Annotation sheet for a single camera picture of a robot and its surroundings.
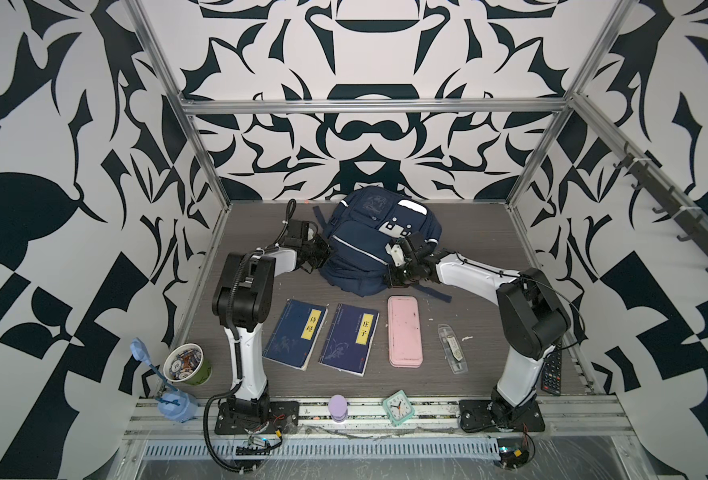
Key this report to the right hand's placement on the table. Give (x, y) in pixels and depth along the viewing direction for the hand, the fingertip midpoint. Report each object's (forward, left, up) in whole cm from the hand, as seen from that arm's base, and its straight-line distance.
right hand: (381, 276), depth 93 cm
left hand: (+13, +14, 0) cm, 19 cm away
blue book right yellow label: (-18, +10, -4) cm, 21 cm away
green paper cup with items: (-26, +49, +4) cm, 56 cm away
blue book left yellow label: (-16, +25, -5) cm, 30 cm away
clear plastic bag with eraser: (-21, -18, -4) cm, 28 cm away
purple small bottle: (-36, +12, +3) cm, 38 cm away
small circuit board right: (-44, -29, -7) cm, 53 cm away
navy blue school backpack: (+22, +6, -1) cm, 23 cm away
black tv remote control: (-27, -44, -6) cm, 52 cm away
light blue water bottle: (-35, +49, +4) cm, 61 cm away
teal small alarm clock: (-35, -2, -4) cm, 35 cm away
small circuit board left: (-43, +33, -8) cm, 55 cm away
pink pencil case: (-17, -6, -4) cm, 18 cm away
